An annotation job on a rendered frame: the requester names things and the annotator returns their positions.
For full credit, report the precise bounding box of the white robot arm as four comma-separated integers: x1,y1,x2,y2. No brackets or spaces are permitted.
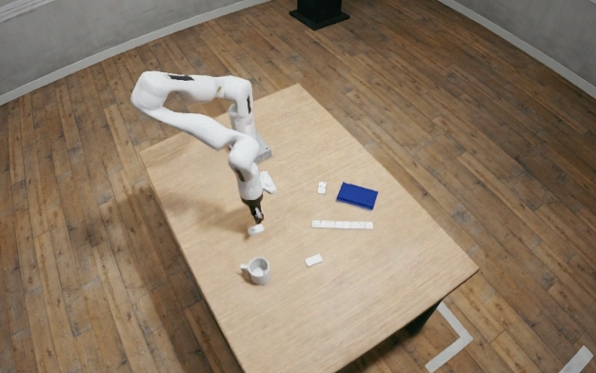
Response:
130,71,276,200

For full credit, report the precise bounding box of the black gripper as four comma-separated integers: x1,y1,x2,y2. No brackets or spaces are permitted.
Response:
240,192,264,225

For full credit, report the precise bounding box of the grey mug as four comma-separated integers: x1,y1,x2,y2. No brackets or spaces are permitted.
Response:
241,258,271,285

